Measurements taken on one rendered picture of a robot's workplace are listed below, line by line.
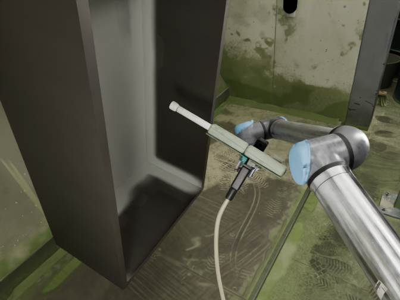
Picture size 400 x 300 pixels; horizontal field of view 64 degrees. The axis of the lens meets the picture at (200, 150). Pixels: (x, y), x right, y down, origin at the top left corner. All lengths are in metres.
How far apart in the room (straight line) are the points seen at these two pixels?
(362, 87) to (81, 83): 2.39
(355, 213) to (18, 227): 1.68
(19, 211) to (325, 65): 2.34
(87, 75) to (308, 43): 2.29
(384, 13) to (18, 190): 2.52
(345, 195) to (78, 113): 0.64
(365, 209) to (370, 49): 1.97
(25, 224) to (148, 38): 1.23
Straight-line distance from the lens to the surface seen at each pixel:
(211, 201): 2.13
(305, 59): 2.83
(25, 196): 2.04
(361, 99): 2.85
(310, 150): 0.90
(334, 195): 0.85
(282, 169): 1.14
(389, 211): 2.28
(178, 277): 1.81
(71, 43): 0.65
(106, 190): 0.86
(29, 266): 2.07
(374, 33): 2.67
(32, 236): 2.03
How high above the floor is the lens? 1.55
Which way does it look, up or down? 36 degrees down
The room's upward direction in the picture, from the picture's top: 7 degrees counter-clockwise
